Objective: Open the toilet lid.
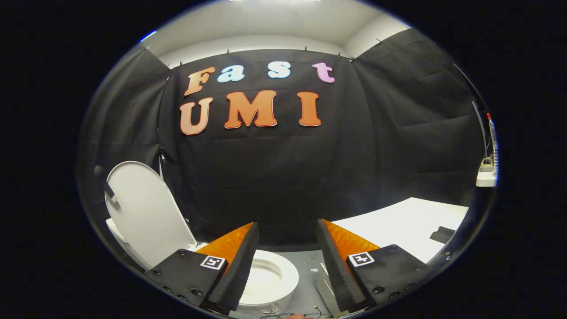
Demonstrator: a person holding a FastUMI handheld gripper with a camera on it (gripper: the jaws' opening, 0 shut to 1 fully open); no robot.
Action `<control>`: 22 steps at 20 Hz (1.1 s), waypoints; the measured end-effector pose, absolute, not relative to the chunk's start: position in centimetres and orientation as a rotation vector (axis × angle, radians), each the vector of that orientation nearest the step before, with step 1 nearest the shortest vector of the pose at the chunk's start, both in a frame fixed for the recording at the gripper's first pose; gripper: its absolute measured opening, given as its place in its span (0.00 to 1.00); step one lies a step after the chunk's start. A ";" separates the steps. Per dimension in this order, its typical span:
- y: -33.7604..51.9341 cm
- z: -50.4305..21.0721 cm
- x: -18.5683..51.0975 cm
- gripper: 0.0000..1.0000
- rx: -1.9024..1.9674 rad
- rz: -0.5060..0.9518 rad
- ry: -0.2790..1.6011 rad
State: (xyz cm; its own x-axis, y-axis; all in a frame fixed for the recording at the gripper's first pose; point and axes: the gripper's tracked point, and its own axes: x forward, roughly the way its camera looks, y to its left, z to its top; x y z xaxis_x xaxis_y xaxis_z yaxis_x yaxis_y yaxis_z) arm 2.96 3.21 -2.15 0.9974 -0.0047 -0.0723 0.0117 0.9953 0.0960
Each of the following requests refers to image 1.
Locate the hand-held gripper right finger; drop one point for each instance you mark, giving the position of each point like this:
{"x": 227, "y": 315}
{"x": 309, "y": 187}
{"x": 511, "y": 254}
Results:
{"x": 334, "y": 266}

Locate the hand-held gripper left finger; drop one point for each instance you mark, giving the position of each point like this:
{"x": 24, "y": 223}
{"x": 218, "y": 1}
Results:
{"x": 239, "y": 270}

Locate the white toilet lid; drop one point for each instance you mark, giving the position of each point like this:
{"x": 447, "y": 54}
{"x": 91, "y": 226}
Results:
{"x": 146, "y": 217}

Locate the white toilet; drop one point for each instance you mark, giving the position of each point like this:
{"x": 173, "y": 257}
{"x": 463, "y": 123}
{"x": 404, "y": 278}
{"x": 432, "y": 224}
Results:
{"x": 288, "y": 274}

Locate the white drawer cabinet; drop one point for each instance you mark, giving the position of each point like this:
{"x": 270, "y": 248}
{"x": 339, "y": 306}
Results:
{"x": 398, "y": 221}

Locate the black backdrop cloth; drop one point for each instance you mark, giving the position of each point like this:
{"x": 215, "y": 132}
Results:
{"x": 283, "y": 177}

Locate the black flat object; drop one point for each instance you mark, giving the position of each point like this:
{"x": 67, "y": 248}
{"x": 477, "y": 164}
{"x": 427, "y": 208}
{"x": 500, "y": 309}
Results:
{"x": 443, "y": 235}

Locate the white stand pole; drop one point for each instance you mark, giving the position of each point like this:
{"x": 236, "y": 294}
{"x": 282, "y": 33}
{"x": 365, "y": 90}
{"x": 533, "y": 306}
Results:
{"x": 160, "y": 164}

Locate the small white shelf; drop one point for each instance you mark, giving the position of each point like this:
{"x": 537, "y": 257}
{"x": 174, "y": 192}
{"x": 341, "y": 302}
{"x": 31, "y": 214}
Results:
{"x": 486, "y": 179}

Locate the yellow-green item on shelf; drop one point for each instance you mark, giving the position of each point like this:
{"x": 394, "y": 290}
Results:
{"x": 486, "y": 166}

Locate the bright ceiling light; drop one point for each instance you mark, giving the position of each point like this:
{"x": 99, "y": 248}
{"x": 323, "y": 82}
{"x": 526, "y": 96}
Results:
{"x": 274, "y": 1}
{"x": 148, "y": 36}

